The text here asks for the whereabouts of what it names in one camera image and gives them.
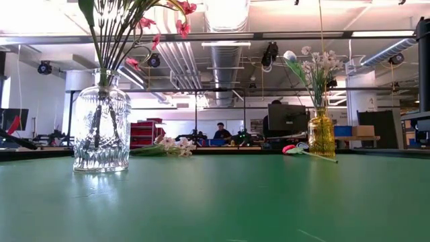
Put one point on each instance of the cardboard box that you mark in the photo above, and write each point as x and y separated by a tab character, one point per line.
363	131

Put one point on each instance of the white blossom spray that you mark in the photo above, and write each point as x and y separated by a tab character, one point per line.
168	142
327	60

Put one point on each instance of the blue bin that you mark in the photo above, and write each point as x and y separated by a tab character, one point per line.
342	131

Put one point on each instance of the black panel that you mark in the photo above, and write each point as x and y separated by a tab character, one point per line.
383	127

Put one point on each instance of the black monitor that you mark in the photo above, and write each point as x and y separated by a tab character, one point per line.
5	116
287	117

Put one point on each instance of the white round object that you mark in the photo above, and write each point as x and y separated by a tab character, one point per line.
304	144

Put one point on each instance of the red flat object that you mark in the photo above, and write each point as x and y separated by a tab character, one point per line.
14	125

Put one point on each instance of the pink blossom spray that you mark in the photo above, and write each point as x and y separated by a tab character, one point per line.
146	23
183	28

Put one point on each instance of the red shelving unit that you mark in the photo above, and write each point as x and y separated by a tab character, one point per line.
144	131

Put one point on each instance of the amber glass vase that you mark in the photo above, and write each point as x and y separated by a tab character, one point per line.
322	138

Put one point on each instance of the black metal frame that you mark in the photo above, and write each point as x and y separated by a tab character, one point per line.
168	90

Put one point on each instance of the overhead beam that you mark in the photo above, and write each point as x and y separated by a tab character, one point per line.
50	37

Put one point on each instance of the person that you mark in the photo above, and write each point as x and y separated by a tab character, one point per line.
221	133
276	101

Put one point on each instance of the black pole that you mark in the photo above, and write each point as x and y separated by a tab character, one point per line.
424	67

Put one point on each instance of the red tulip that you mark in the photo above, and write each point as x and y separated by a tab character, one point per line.
288	148

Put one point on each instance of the black table border frame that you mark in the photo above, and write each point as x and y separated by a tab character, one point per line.
40	154

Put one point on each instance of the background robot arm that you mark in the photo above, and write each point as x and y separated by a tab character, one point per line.
242	138
50	138
191	137

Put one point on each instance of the wooden bench top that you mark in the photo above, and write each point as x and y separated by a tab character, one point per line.
356	138

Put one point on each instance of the black hanging camera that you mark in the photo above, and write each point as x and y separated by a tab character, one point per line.
154	60
44	68
396	58
270	53

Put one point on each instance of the clear ribbed glass vase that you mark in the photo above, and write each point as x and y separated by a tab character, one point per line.
117	141

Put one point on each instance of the green table mat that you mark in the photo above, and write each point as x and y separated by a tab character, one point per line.
215	201

